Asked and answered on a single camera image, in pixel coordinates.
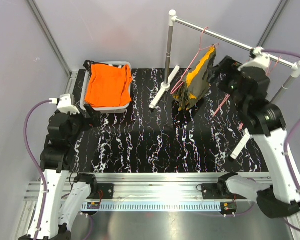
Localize black white patterned trousers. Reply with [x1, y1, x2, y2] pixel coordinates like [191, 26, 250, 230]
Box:
[83, 60, 129, 70]

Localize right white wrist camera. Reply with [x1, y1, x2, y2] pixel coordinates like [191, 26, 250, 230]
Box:
[238, 46, 281, 76]

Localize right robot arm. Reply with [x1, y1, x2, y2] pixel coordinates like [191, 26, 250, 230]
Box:
[213, 56, 300, 219]

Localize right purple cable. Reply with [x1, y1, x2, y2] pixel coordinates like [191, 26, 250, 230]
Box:
[262, 48, 300, 233]

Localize black marble pattern mat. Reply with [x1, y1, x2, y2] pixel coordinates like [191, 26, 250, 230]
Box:
[69, 68, 268, 173]

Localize camouflage orange trousers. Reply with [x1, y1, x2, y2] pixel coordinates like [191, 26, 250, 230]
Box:
[171, 45, 217, 111]

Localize purple cable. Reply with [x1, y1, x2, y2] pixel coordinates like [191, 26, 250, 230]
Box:
[262, 48, 300, 233]
[23, 99, 53, 240]

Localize pink hanger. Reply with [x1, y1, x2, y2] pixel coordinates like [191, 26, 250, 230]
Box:
[266, 55, 282, 76]
[212, 94, 230, 118]
[169, 26, 220, 95]

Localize silver clothes rack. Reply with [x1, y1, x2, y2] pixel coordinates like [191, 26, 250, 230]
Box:
[149, 9, 300, 162]

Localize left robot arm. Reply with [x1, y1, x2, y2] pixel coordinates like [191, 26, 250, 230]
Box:
[21, 104, 101, 240]

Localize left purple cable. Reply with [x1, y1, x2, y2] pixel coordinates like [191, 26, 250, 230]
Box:
[23, 99, 53, 240]

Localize white plastic laundry basket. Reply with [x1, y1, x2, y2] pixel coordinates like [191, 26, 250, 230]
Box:
[79, 60, 131, 114]

